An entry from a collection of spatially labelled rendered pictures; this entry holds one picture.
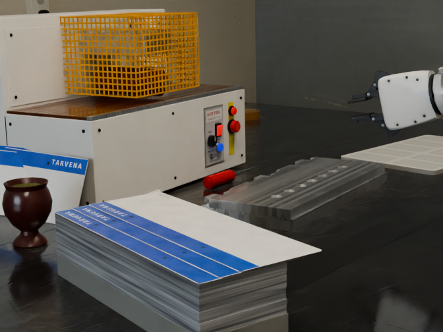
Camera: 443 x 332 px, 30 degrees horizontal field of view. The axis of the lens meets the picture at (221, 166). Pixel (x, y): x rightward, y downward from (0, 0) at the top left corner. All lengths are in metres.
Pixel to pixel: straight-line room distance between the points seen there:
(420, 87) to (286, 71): 2.96
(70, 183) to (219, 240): 0.55
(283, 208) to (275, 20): 3.07
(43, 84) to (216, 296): 0.93
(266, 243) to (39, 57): 0.85
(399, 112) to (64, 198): 0.64
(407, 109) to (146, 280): 0.69
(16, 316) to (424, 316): 0.54
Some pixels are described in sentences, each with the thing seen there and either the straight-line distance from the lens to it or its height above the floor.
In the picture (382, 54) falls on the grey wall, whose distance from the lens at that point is 4.16.
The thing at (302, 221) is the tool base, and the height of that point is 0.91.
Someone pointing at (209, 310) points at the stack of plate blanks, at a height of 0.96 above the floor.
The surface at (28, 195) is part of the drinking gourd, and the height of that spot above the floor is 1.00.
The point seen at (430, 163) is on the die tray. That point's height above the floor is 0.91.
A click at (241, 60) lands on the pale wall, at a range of 4.49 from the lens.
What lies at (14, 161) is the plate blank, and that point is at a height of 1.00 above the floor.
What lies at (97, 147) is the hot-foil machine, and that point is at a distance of 1.58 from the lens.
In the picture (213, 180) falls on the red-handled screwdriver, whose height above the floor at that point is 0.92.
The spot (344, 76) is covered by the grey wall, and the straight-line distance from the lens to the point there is 4.27.
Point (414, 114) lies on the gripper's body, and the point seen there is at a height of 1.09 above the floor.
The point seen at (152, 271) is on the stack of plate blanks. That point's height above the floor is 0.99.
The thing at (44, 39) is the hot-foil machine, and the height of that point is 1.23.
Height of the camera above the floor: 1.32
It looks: 12 degrees down
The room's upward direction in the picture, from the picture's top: 1 degrees counter-clockwise
